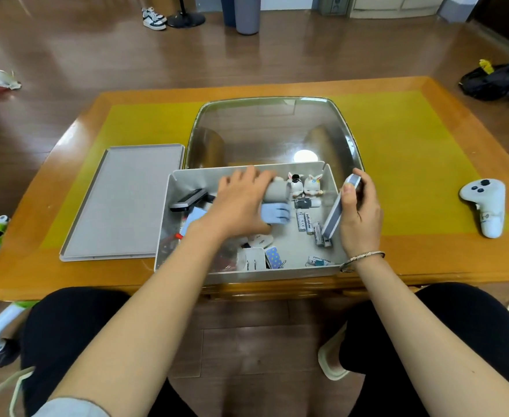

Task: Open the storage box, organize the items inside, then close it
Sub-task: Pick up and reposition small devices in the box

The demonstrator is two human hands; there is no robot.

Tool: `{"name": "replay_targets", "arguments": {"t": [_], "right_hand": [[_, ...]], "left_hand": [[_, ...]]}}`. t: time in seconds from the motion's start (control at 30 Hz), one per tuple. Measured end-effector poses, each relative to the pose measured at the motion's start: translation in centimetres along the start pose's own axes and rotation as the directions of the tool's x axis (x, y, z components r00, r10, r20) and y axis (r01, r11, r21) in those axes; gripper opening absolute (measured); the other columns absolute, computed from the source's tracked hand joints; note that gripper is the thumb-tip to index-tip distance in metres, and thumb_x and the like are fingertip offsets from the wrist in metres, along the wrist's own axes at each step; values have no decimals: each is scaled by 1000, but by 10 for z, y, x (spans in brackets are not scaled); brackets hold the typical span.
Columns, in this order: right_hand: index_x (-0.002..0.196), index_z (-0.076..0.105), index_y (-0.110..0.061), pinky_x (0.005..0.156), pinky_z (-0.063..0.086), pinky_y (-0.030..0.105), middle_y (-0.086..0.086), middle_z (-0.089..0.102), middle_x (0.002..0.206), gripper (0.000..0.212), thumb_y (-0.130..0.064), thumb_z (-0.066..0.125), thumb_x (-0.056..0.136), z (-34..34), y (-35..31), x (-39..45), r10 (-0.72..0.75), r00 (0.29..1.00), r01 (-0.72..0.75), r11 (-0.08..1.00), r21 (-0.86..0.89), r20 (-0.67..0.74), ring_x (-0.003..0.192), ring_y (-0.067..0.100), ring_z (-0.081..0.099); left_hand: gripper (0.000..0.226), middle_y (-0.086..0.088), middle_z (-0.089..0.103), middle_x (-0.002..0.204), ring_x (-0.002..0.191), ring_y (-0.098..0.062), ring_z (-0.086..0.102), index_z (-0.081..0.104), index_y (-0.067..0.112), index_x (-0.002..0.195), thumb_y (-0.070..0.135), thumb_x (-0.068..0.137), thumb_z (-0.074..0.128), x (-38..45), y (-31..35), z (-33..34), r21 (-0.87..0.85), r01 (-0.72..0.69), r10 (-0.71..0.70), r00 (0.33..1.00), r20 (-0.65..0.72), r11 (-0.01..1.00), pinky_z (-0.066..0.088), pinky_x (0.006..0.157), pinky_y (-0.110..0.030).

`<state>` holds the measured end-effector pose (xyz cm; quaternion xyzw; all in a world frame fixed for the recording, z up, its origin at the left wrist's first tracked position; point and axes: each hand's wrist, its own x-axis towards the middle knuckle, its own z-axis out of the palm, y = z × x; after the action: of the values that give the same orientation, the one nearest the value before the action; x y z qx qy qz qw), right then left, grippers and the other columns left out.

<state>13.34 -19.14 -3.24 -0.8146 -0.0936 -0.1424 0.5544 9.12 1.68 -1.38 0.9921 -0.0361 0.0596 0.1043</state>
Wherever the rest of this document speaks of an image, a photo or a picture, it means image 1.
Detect person's right hand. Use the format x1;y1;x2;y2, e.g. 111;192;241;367
339;168;384;258

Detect person's left hand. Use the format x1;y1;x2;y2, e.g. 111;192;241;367
188;166;291;240

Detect grey and blue soft toy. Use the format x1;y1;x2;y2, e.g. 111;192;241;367
261;177;292;225

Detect person's right forearm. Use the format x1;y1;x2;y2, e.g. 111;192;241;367
346;254;509;417

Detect person's left forearm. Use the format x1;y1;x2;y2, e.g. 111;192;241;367
48;223;234;417

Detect white rabbit figurine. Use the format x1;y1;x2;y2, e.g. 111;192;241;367
303;173;325;197

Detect white figurine with black hat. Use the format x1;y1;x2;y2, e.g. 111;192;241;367
287;173;305;198

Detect clear plastic lid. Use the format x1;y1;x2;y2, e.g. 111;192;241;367
184;96;365;180

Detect black and silver stapler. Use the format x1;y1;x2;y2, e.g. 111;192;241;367
169;188;216;213

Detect white oval case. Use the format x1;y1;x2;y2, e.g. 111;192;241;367
248;233;275;249

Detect light blue paper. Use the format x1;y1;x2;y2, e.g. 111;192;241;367
179;207;208;236

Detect yellow table mat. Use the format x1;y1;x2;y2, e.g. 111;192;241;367
41;90;509;251

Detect grey storage box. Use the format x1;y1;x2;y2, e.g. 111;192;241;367
154;161;351;285

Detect small white box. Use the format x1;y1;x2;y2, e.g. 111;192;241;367
236;247;267;272

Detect blue dotted card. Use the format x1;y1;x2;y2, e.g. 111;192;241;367
264;246;284;270

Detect wooden table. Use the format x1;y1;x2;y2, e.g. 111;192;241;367
0;76;509;302

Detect grey flat tray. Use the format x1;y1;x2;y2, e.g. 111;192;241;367
59;144;186;262

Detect white hand controller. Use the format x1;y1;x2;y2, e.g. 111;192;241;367
459;178;507;239

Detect beige slipper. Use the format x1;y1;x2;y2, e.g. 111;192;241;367
317;321;365;382

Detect grey waste bin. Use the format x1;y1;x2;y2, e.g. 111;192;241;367
235;0;262;35

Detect black trousers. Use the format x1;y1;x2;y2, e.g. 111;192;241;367
20;282;509;417

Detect blue waste bin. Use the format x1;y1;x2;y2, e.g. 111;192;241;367
220;0;237;28

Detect black round stand base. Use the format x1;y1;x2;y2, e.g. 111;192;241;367
167;0;206;29

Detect black bag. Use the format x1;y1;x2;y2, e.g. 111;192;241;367
459;60;509;101

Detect white and black sneakers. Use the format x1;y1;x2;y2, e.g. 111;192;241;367
141;7;168;31

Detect white cabinet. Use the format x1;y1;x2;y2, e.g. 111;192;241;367
349;0;447;19

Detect white sleeve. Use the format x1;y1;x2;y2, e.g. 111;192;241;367
32;397;108;417

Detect silver bracelet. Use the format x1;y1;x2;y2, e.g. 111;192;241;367
339;251;386;273

